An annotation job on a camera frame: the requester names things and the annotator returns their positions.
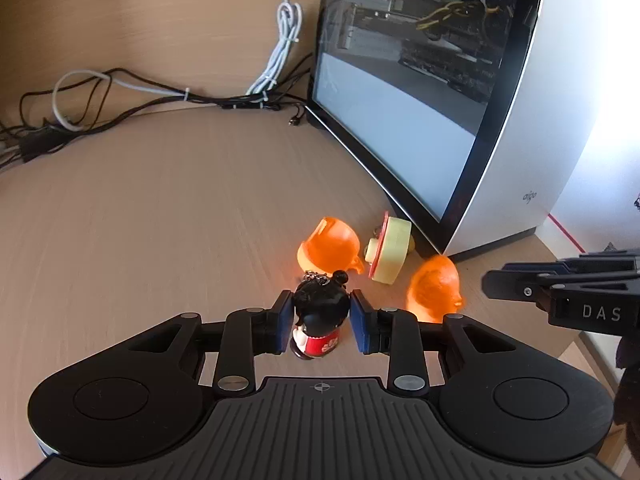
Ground white printed poster board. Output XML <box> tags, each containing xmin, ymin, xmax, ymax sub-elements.
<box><xmin>545</xmin><ymin>125</ymin><xmax>640</xmax><ymax>261</ymax></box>

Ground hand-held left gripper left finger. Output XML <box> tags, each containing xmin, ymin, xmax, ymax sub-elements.
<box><xmin>125</xmin><ymin>290</ymin><xmax>297</xmax><ymax>395</ymax></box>

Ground tangle of cables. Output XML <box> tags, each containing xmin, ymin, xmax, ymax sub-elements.
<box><xmin>51</xmin><ymin>0</ymin><xmax>304</xmax><ymax>132</ymax></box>

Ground orange translucent toy piece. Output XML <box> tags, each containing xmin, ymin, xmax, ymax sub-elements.
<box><xmin>405</xmin><ymin>254</ymin><xmax>467</xmax><ymax>323</ymax></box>
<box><xmin>297</xmin><ymin>215</ymin><xmax>366</xmax><ymax>276</ymax></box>

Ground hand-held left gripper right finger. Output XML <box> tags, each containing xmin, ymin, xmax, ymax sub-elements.
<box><xmin>349</xmin><ymin>289</ymin><xmax>521</xmax><ymax>398</ymax></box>

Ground black-haired doll keychain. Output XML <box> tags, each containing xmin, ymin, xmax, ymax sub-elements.
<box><xmin>289</xmin><ymin>270</ymin><xmax>351</xmax><ymax>361</ymax></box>

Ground white computer case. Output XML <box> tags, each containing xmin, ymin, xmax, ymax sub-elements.
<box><xmin>306</xmin><ymin>0</ymin><xmax>621</xmax><ymax>261</ymax></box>

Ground yellow round toy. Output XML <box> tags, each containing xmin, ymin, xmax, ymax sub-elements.
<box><xmin>363</xmin><ymin>210</ymin><xmax>417</xmax><ymax>285</ymax></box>

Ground black power adapter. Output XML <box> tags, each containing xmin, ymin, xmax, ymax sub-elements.
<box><xmin>20</xmin><ymin>131</ymin><xmax>57</xmax><ymax>162</ymax></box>

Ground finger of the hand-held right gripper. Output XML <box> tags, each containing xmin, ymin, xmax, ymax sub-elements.
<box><xmin>482</xmin><ymin>269</ymin><xmax>640</xmax><ymax>309</ymax></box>
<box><xmin>502</xmin><ymin>249</ymin><xmax>640</xmax><ymax>277</ymax></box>

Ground person's right hand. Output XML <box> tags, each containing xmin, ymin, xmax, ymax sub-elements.
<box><xmin>615</xmin><ymin>335</ymin><xmax>640</xmax><ymax>428</ymax></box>

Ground black cable bundle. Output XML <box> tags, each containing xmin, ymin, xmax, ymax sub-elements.
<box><xmin>0</xmin><ymin>65</ymin><xmax>321</xmax><ymax>171</ymax></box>

